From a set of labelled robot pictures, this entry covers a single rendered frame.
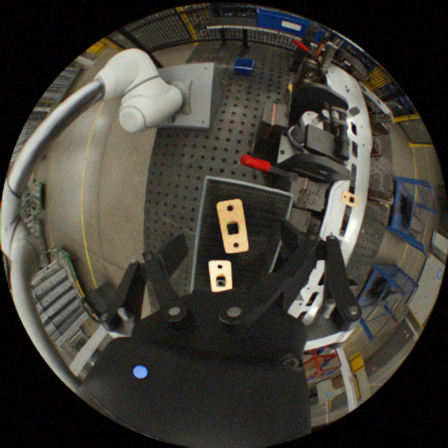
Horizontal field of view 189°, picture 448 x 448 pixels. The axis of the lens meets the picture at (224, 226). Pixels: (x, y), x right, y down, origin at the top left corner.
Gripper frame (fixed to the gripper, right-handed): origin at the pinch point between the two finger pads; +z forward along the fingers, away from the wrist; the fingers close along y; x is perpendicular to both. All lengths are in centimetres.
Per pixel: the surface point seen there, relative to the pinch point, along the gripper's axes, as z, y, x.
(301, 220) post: 11.7, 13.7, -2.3
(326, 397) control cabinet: -39, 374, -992
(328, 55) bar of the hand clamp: 6, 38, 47
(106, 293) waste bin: 96, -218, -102
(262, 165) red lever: 7.5, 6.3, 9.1
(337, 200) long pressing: 21.5, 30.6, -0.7
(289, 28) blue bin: 15, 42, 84
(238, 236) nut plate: 5.3, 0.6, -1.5
